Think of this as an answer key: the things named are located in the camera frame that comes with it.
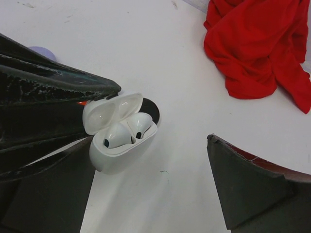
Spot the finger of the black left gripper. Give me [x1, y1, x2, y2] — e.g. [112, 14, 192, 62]
[0, 102, 88, 181]
[0, 34, 121, 107]

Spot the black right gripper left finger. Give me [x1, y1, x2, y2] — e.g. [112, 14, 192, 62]
[0, 138, 95, 233]

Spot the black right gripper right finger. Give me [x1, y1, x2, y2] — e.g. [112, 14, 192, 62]
[207, 134, 311, 233]

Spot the lilac earbud charging case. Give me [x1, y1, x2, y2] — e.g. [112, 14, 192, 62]
[29, 46, 57, 62]

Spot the white earbud charging case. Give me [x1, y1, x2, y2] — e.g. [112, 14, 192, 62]
[83, 92, 160, 174]

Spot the white earbud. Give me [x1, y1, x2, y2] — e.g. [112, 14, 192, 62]
[103, 123, 134, 149]
[127, 112, 153, 139]

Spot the black earbud charging case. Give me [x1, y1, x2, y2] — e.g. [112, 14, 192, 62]
[139, 98, 160, 125]

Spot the orange earbud charging case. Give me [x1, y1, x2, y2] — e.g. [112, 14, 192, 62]
[76, 101, 88, 106]

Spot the red crumpled cloth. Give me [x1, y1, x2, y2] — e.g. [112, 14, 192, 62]
[204, 0, 311, 113]

